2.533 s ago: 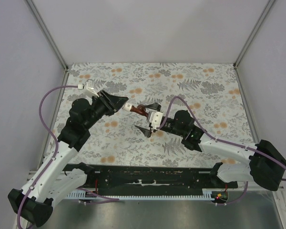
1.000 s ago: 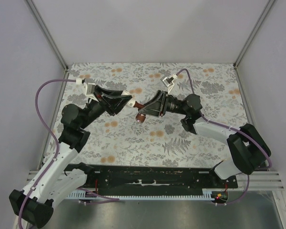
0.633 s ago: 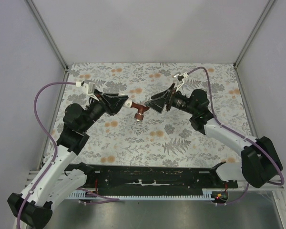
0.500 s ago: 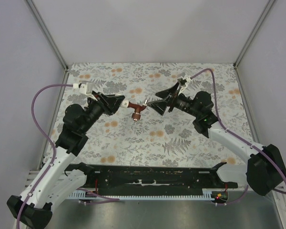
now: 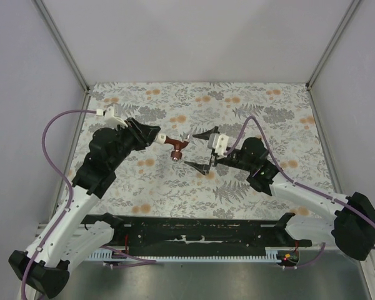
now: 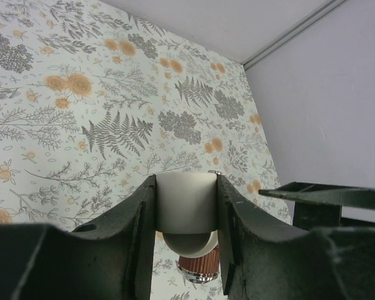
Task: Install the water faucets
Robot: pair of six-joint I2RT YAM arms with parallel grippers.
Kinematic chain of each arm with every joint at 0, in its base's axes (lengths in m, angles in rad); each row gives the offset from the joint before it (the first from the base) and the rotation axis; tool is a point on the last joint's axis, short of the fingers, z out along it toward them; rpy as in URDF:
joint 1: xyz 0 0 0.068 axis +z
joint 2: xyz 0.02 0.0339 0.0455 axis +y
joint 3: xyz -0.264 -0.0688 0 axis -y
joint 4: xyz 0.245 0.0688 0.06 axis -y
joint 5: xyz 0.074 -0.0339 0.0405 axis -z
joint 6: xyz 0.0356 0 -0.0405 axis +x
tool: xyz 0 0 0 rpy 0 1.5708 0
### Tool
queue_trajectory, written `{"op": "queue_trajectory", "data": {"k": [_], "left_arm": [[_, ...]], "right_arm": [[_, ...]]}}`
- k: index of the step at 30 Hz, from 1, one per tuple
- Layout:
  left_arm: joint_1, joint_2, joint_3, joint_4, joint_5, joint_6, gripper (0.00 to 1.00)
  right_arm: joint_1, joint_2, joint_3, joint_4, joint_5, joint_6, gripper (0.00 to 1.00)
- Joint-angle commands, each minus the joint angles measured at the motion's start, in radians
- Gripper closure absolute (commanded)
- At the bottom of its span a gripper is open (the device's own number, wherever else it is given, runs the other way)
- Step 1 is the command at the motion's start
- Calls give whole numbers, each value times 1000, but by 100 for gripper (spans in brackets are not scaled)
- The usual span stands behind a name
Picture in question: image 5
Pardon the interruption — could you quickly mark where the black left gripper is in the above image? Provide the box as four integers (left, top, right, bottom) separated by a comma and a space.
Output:
109, 116, 161, 169

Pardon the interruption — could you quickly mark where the white pipe elbow fitting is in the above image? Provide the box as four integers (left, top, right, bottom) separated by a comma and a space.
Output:
154, 132, 167, 144

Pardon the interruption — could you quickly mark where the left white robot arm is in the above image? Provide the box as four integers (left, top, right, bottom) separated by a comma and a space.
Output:
8, 117, 161, 299

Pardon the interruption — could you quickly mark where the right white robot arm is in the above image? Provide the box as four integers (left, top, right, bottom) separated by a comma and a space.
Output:
189, 127, 375, 261

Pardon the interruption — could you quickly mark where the floral patterned table mat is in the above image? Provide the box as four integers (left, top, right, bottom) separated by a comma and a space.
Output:
88, 82, 333, 219

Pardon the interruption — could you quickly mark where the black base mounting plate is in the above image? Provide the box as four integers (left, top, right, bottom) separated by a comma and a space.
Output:
81, 213, 313, 256

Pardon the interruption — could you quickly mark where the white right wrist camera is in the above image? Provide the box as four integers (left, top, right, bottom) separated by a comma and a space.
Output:
207, 133, 229, 158

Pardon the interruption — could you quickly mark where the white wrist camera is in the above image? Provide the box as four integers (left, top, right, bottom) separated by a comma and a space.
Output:
96, 103, 128, 128
207, 133, 229, 158

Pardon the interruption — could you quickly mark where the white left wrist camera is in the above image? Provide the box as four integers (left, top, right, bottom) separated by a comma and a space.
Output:
96, 103, 128, 128

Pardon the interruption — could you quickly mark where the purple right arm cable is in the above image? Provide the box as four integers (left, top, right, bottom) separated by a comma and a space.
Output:
223, 116, 375, 269

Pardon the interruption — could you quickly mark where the white slotted cable duct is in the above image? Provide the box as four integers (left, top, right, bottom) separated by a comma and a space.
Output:
86, 249, 282, 263

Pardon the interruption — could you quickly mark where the left aluminium frame post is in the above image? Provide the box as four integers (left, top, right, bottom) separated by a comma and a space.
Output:
32, 0, 90, 94

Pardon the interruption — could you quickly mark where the aluminium frame post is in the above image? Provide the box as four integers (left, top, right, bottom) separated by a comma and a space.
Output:
306, 0, 363, 91
32, 0, 90, 94

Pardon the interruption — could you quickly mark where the right aluminium frame post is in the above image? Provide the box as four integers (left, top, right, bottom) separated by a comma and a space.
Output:
306, 0, 363, 91

